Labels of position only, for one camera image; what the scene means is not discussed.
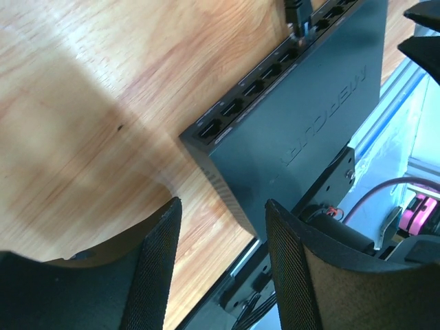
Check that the black network switch box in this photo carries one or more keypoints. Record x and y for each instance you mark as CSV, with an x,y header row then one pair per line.
x,y
347,38

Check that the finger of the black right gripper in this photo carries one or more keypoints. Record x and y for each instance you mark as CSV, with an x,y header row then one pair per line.
x,y
424,51
424,13

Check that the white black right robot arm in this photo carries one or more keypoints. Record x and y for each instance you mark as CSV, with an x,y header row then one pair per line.
x,y
343,230

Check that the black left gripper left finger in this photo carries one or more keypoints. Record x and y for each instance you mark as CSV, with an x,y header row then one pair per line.
x,y
121,283

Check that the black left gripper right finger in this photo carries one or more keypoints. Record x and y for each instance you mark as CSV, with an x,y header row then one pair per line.
x,y
323,283

